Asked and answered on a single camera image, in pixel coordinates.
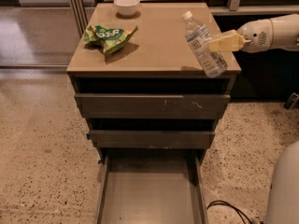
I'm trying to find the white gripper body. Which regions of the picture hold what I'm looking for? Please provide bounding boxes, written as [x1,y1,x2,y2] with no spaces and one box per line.
[237,19,273,53]

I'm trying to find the clear plastic water bottle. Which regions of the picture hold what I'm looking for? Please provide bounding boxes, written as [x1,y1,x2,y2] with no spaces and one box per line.
[181,11,227,77]

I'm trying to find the grey drawer cabinet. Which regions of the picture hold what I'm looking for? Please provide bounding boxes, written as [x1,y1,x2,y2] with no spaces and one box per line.
[67,3,240,158]

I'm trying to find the grey top drawer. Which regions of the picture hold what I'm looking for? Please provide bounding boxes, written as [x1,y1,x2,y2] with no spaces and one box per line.
[75,93,230,119]

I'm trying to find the grey middle drawer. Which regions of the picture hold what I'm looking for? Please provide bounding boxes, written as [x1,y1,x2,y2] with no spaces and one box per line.
[89,130,215,149]

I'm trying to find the grey open bottom drawer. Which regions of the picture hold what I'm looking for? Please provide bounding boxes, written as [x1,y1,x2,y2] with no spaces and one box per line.
[94,150,208,224]

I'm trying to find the small grey floor object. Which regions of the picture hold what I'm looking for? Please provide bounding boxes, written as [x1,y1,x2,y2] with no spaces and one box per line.
[284,92,299,110]

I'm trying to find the white ceramic bowl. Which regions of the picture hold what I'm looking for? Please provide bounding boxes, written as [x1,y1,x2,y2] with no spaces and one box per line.
[114,0,140,17]

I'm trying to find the green crumpled snack bag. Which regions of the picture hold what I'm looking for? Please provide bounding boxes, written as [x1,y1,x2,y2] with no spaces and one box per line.
[83,25,138,56]

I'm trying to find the black floor cable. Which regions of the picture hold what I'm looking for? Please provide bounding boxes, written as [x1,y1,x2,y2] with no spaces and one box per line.
[206,200,253,224]

